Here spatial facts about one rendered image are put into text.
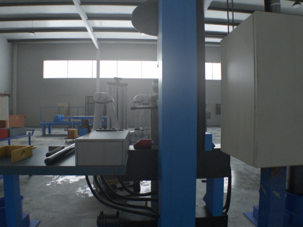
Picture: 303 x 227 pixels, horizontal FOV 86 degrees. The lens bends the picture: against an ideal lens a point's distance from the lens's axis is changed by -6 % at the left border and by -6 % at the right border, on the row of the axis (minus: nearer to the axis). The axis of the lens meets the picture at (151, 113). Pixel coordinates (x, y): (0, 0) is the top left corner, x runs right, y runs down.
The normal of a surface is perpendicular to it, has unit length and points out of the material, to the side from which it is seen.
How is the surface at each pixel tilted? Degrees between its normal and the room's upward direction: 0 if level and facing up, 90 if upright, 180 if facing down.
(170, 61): 90
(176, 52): 90
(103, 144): 90
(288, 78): 90
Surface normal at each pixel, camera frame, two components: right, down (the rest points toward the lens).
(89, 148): 0.07, 0.01
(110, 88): 0.50, 0.01
